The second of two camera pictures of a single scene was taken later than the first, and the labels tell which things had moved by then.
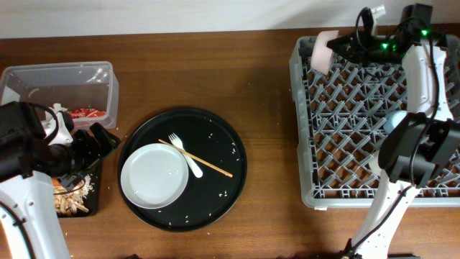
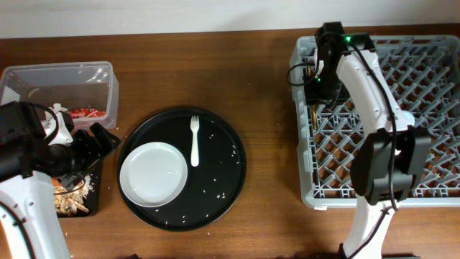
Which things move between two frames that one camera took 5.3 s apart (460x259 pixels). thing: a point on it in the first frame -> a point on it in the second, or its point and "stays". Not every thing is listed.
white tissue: [57, 107] stays
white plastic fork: [177, 143] -> [195, 126]
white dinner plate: [154, 175] stays
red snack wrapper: [87, 112] stays
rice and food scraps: [70, 202] stays
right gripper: [358, 48] -> [313, 96]
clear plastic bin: [87, 91] stays
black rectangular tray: [91, 201] stays
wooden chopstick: [198, 159] -> [314, 111]
